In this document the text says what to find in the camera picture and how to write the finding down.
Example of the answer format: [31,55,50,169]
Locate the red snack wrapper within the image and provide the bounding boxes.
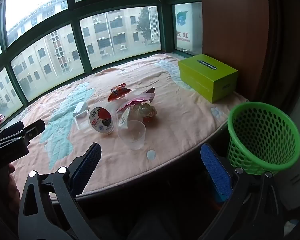
[108,82,132,102]

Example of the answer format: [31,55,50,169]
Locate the lime green cardboard box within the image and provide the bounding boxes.
[178,54,239,103]

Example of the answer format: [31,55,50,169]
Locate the person's left hand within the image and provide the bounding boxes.
[5,164,22,207]

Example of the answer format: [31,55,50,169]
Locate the pink printed blanket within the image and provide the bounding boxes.
[5,52,250,200]

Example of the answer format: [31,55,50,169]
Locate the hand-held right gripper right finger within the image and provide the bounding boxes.
[200,142,284,240]

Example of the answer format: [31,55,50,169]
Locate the white outdoor air conditioner unit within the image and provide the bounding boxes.
[174,2,203,53]

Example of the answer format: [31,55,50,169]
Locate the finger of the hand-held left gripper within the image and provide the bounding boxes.
[15,119,46,143]
[0,121,24,137]

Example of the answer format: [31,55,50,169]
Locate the clear plastic tray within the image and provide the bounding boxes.
[74,111,91,130]

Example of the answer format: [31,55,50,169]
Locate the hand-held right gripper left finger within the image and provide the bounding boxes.
[18,142,102,240]

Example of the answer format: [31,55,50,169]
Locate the strawberry label yogurt cup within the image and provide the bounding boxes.
[89,102,119,136]

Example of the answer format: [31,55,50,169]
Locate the clear plastic cup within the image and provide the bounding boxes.
[118,120,146,150]

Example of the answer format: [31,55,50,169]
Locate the brown wooden cabinet panel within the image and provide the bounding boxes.
[199,0,269,100]

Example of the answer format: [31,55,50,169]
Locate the clear golden wrapper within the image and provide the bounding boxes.
[132,102,157,123]

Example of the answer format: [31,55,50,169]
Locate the green mesh plastic basket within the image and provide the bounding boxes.
[227,102,300,176]

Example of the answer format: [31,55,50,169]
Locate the grey apartment building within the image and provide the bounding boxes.
[0,0,163,115]

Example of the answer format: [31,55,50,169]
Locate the pink snack wrapper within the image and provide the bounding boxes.
[116,87,156,113]

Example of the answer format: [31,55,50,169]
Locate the green window frame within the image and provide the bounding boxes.
[0,0,203,120]

